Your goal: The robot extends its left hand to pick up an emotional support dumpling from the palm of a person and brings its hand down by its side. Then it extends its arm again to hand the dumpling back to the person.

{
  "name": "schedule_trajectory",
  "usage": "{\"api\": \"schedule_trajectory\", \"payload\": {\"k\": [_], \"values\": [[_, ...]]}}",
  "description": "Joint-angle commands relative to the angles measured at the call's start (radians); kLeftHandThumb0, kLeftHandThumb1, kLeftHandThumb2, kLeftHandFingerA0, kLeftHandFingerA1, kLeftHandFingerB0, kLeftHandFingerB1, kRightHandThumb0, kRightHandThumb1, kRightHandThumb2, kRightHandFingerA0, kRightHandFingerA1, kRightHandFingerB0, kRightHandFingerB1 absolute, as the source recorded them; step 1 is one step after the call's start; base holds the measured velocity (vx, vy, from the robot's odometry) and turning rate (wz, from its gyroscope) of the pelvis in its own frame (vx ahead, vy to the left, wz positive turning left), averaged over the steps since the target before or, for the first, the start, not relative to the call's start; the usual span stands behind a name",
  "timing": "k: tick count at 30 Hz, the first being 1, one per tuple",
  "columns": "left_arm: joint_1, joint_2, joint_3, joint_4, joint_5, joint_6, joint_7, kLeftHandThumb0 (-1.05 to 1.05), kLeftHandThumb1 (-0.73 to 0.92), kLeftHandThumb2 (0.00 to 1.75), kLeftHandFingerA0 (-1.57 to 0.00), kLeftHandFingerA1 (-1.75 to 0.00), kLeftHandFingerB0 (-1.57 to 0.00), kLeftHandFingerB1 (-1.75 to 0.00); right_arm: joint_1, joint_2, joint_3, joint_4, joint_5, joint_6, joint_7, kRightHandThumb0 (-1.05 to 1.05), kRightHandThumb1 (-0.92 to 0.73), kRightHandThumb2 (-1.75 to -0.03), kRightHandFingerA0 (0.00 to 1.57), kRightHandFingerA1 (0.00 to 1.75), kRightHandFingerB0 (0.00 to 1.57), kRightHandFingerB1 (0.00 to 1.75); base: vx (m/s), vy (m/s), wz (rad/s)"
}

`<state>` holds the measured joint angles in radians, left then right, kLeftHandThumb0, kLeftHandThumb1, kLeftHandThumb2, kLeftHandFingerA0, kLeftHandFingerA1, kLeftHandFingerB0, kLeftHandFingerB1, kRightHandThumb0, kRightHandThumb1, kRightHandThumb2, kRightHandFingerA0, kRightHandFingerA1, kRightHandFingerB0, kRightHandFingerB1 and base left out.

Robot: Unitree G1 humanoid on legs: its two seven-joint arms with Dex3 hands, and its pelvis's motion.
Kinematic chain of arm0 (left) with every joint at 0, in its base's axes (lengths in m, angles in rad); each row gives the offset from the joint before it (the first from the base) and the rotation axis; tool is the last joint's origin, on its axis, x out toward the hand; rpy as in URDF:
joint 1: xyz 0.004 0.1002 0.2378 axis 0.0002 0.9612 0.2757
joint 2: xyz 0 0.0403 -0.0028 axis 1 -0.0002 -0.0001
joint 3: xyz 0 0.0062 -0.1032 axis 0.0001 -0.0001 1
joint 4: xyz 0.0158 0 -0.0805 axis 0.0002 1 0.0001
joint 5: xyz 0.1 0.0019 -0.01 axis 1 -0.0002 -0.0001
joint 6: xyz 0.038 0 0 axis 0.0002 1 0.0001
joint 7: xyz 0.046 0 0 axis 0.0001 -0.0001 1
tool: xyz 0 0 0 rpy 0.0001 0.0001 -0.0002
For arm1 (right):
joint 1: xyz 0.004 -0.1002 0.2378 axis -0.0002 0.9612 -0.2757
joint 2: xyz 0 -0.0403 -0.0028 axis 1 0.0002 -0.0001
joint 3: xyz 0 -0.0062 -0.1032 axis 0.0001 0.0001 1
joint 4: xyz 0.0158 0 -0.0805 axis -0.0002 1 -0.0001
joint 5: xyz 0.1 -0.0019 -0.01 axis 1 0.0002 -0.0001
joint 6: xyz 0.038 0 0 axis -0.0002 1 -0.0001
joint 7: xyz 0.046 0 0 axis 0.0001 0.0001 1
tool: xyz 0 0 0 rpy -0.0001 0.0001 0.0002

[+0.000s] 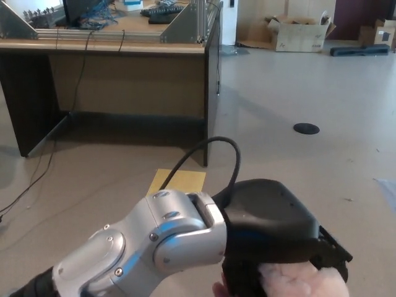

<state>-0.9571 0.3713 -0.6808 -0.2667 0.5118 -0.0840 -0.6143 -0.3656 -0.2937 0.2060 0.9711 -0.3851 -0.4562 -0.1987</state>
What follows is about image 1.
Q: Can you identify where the person's bare hand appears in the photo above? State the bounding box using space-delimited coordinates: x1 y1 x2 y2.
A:
212 273 230 297

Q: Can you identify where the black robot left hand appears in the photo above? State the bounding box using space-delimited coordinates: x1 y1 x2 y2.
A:
213 178 353 297

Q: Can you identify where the white plush dumpling toy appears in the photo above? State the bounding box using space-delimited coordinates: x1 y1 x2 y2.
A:
258 262 349 297

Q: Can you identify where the yellow paper sheet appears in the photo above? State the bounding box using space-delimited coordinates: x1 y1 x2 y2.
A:
147 169 207 197

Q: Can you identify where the black round floor cover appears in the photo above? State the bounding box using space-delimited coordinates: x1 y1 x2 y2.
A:
293 123 321 135

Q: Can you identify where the clear plastic bag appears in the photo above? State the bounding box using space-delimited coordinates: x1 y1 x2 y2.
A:
220 45 251 56

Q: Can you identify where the large open cardboard box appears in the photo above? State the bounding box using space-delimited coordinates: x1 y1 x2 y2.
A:
264 11 337 53

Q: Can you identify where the wooden desk with dark sides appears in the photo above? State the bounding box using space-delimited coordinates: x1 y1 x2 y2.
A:
0 0 224 168

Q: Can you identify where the small cardboard box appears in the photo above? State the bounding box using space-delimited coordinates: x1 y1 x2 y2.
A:
358 19 396 49

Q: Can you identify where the flat black desk device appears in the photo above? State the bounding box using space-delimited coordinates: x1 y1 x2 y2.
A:
148 14 178 25

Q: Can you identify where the black computer keyboard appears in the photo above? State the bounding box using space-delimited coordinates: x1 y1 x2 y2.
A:
140 5 187 18

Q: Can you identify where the white and blue box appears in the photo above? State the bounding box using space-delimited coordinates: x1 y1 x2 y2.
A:
123 0 144 12

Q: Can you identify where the black monitor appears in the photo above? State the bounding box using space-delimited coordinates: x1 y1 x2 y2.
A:
55 0 105 26

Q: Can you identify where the thick black wrist cable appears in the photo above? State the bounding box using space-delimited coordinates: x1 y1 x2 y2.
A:
159 136 241 199

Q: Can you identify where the long thin black cable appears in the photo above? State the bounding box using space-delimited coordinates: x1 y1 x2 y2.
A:
0 30 95 222

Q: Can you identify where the blue cable bundle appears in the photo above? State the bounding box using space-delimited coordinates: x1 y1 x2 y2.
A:
79 0 119 29

